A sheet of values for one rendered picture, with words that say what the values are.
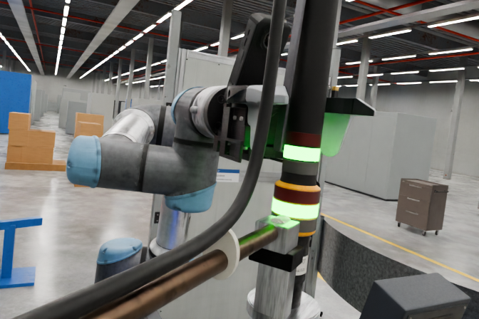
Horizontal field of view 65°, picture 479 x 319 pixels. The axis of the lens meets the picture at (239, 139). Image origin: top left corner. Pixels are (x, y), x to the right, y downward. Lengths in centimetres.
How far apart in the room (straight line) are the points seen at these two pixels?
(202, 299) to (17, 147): 762
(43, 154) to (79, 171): 902
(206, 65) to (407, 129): 857
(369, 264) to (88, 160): 211
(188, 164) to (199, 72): 168
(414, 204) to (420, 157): 375
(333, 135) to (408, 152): 1016
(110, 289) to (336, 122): 28
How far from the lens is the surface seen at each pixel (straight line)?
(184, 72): 219
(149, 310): 19
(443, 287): 123
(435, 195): 725
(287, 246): 32
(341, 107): 38
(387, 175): 1020
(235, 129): 41
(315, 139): 35
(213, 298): 257
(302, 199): 34
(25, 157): 961
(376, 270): 246
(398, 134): 1019
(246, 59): 43
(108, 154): 57
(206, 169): 57
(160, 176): 56
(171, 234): 106
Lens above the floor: 163
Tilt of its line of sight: 3 degrees down
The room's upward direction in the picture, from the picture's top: 6 degrees clockwise
